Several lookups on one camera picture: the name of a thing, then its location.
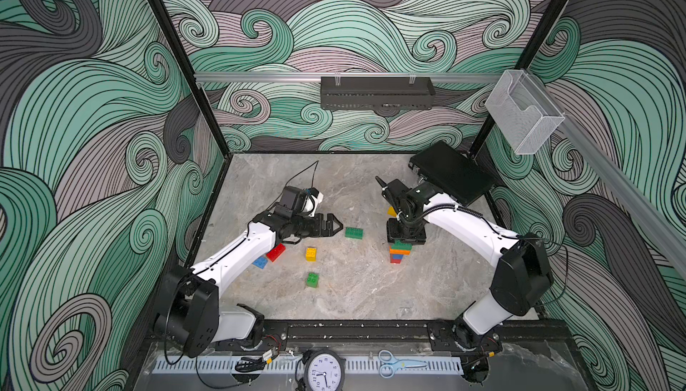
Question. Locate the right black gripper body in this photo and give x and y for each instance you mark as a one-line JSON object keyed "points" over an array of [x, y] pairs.
{"points": [[403, 230]]}

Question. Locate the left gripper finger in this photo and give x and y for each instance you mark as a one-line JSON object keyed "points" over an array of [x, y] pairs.
{"points": [[329, 232], [332, 222]]}

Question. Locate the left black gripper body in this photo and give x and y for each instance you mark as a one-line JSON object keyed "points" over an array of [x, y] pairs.
{"points": [[303, 227]]}

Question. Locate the green long lego brick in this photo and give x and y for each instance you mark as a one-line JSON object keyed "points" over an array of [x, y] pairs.
{"points": [[399, 246], [354, 233]]}

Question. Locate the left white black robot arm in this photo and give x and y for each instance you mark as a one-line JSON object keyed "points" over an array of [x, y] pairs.
{"points": [[187, 308]]}

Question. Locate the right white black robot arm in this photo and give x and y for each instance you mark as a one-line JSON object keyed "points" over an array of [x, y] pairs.
{"points": [[522, 271]]}

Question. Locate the yellow square lego brick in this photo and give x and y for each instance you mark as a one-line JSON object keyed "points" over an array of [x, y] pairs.
{"points": [[310, 254]]}

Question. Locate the red long lego brick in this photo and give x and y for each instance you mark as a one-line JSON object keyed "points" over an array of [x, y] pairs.
{"points": [[276, 253]]}

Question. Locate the light blue lego brick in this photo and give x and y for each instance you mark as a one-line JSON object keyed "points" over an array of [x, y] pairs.
{"points": [[261, 262]]}

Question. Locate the green square lego brick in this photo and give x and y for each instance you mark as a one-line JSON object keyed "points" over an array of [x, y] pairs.
{"points": [[312, 280]]}

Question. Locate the black briefcase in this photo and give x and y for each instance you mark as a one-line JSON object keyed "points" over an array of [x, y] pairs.
{"points": [[455, 174]]}

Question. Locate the light blue scissors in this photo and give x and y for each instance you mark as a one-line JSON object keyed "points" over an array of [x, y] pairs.
{"points": [[390, 364]]}

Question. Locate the white analog clock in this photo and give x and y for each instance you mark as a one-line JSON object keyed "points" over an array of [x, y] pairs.
{"points": [[324, 371]]}

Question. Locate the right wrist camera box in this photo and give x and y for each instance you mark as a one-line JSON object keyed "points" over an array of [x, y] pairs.
{"points": [[382, 183]]}

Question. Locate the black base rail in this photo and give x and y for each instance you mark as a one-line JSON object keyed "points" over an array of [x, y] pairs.
{"points": [[440, 335]]}

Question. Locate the white slotted cable duct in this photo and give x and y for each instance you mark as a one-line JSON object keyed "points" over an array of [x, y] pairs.
{"points": [[353, 364]]}

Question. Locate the clear plastic wall holder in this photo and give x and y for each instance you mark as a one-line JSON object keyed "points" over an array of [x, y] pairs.
{"points": [[524, 111]]}

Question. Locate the aluminium back rail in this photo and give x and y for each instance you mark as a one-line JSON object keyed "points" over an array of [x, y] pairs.
{"points": [[313, 77]]}

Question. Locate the aluminium rail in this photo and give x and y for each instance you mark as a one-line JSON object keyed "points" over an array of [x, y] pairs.
{"points": [[635, 155], [313, 77]]}

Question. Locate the aluminium right rail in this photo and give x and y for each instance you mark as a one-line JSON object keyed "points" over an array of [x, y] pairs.
{"points": [[635, 155]]}

